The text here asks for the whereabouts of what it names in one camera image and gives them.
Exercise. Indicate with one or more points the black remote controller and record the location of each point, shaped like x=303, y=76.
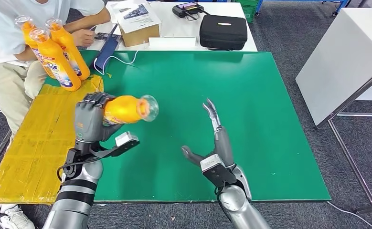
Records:
x=186, y=9

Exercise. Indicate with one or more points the person's left hand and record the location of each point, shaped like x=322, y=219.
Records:
x=84, y=38

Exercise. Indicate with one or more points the dark blue folio case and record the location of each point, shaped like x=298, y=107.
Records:
x=107, y=52

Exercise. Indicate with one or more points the flat white box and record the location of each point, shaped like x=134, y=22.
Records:
x=172, y=43

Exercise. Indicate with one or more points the blue cart frame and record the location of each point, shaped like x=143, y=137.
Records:
x=259, y=6

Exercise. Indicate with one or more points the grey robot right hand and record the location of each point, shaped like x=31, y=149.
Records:
x=222, y=145

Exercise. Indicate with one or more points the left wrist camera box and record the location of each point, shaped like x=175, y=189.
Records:
x=125, y=142

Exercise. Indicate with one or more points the person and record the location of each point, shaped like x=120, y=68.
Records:
x=2, y=28

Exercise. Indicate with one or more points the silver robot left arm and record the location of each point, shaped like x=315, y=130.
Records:
x=75, y=196

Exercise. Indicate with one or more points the printed white paper sheet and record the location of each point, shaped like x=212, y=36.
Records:
x=136, y=17

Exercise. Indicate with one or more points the person's right forearm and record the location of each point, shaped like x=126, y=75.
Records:
x=26, y=55

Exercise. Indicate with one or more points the green plastic crate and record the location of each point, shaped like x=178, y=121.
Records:
x=249, y=9

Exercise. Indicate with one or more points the person's left forearm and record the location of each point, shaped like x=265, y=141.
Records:
x=91, y=20

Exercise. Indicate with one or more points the white side table top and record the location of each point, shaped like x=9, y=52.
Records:
x=340, y=63

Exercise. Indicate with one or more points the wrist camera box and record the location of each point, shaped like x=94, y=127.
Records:
x=125, y=142
x=217, y=170

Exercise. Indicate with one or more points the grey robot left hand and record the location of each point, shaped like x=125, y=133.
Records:
x=89, y=121

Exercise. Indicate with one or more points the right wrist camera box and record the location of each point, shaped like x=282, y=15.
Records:
x=217, y=170

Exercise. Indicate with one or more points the black zip case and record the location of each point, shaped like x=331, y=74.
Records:
x=223, y=31

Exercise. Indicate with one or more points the person's white shoe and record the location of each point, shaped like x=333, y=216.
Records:
x=13, y=218

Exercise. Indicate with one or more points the green table board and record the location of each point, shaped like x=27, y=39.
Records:
x=189, y=94

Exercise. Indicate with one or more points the orange detergent bottle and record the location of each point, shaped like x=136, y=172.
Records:
x=57, y=66
x=27, y=30
x=68, y=47
x=125, y=109

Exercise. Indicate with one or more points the brown cardboard box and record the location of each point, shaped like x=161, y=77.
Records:
x=140, y=37

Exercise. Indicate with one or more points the yellow taped cardboard sheet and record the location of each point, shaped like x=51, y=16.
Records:
x=30, y=151

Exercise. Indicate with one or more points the black smartphone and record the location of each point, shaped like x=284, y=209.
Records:
x=105, y=36

